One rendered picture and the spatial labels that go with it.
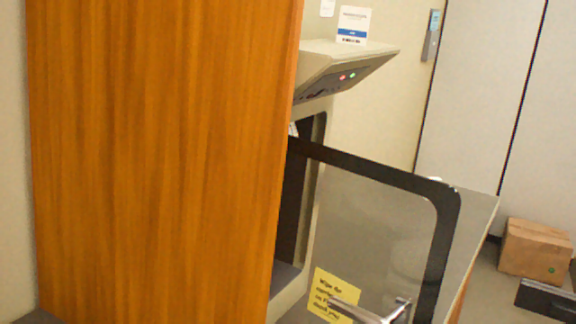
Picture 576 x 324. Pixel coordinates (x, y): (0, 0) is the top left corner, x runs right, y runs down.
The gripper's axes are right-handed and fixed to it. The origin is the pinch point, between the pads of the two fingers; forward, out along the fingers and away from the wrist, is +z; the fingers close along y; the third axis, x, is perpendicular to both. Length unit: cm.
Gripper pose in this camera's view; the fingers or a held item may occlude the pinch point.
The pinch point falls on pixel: (549, 301)
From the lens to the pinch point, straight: 65.1
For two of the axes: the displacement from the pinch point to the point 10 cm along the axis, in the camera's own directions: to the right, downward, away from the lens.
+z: -8.7, -2.5, 4.2
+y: -4.8, 2.5, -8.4
